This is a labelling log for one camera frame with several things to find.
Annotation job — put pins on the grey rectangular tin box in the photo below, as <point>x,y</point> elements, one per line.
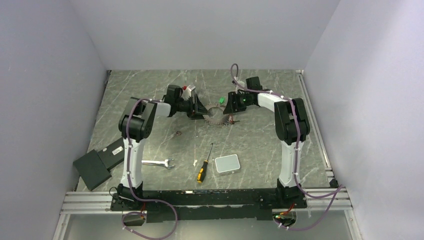
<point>228,163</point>

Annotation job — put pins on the aluminium extrusion rail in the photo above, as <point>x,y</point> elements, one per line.
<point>86,203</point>

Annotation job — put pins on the black square plate rear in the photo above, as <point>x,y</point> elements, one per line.
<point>113,154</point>

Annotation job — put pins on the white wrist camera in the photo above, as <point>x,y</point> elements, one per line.
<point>239,84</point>
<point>188,91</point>

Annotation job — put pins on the black square plate front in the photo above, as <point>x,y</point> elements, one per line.
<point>92,170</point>

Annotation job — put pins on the yellow black screwdriver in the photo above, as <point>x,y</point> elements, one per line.
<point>203,170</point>

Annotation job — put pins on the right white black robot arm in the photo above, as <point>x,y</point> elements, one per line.
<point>291,127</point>

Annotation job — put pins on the silver open-end wrench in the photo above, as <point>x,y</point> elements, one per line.
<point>166,163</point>

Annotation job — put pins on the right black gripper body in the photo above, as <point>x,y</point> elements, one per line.
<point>244,101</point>

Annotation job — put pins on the black square plate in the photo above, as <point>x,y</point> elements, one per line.
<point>92,170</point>
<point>113,154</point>

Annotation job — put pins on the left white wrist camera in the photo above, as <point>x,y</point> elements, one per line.
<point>188,91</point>

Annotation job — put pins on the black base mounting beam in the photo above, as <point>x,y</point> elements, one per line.
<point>208,204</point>

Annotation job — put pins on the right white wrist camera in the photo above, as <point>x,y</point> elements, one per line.
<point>239,84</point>

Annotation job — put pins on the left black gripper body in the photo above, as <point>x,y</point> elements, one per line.
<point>184,106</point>

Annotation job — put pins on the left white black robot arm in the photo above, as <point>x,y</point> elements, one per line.
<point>136,124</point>

